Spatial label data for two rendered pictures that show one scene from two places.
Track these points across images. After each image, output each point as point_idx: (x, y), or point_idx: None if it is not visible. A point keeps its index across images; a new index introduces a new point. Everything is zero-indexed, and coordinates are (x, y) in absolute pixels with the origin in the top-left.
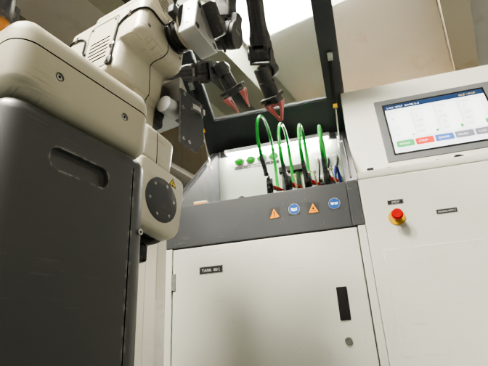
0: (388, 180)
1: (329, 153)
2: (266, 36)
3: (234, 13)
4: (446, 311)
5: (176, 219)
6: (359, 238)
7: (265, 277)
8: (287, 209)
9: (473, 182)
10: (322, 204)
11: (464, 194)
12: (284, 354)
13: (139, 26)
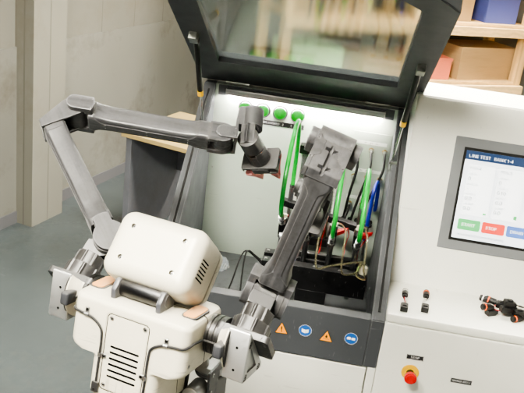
0: (417, 334)
1: (376, 140)
2: None
3: (288, 292)
4: None
5: None
6: (365, 375)
7: (257, 386)
8: (297, 328)
9: (500, 363)
10: (338, 335)
11: (486, 372)
12: None
13: (178, 377)
